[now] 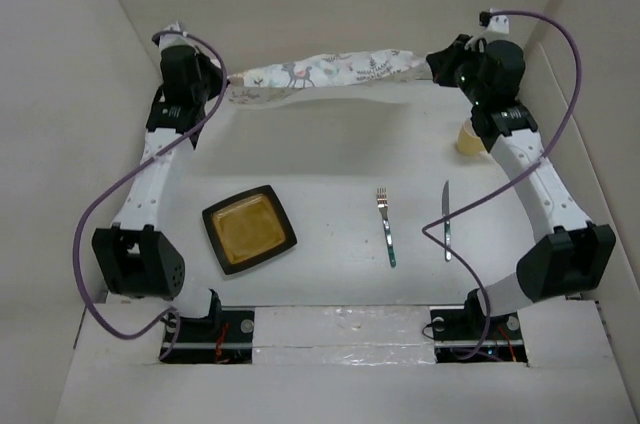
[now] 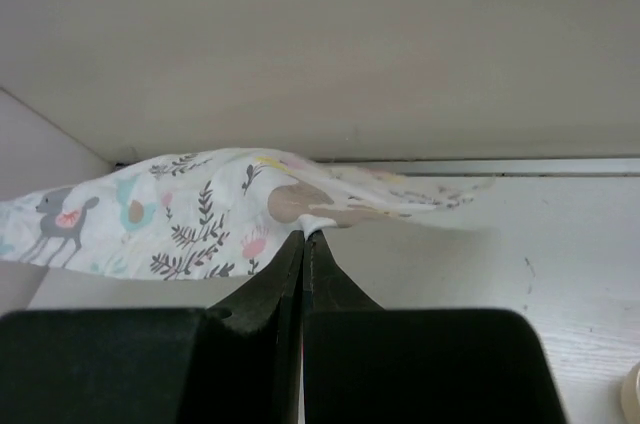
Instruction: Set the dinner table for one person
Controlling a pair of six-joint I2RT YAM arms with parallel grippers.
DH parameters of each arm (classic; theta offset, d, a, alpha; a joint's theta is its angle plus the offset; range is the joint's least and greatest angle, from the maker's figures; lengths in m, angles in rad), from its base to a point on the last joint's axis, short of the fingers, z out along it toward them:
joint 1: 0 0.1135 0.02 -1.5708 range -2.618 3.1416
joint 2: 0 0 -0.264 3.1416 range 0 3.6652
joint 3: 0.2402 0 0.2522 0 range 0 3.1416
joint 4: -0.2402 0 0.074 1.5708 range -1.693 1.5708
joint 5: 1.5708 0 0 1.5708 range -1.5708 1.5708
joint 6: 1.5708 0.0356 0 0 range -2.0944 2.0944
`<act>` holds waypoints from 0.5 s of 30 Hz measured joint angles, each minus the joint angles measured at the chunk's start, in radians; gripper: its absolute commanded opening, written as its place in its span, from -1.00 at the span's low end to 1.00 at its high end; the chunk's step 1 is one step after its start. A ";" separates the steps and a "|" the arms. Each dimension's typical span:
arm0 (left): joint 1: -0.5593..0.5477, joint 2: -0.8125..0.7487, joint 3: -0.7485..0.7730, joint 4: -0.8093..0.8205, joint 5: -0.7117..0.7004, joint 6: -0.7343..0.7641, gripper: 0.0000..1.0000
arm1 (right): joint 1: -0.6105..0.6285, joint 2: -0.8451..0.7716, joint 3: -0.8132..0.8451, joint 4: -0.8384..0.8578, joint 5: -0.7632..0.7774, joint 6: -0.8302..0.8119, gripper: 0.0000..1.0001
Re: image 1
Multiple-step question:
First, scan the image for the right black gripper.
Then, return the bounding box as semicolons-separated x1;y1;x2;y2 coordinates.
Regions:
428;34;489;106

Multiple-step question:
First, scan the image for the floral animal print cloth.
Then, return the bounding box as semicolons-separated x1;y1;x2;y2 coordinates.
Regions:
226;49;433;108

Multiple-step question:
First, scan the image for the square black yellow plate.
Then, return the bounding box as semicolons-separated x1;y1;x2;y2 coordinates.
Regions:
202;185;298;276

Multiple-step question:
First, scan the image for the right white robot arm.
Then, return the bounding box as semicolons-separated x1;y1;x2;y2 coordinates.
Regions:
426;35;616;338

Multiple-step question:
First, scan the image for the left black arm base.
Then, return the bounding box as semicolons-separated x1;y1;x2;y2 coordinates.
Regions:
159;290;256;365

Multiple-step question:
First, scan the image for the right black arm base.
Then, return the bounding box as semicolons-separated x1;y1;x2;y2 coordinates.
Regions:
422;298;528;364

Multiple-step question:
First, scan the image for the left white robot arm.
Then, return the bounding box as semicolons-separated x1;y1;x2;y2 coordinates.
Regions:
92;39;223;341

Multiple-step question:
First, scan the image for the yellow ceramic mug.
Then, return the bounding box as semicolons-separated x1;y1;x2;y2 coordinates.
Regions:
455;119;486;157

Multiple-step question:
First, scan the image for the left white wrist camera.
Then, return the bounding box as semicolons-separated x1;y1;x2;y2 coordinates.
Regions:
151;21;193;50

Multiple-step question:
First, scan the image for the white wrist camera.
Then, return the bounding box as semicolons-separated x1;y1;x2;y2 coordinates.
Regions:
479;9;510;36
151;21;193;50

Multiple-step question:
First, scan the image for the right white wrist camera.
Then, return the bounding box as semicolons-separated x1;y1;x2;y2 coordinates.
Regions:
479;9;510;36

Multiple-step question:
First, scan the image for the silver knife teal handle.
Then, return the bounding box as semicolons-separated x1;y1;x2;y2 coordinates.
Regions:
441;181;452;262

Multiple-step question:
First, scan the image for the silver fork teal handle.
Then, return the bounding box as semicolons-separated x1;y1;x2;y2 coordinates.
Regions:
376;188;397;269

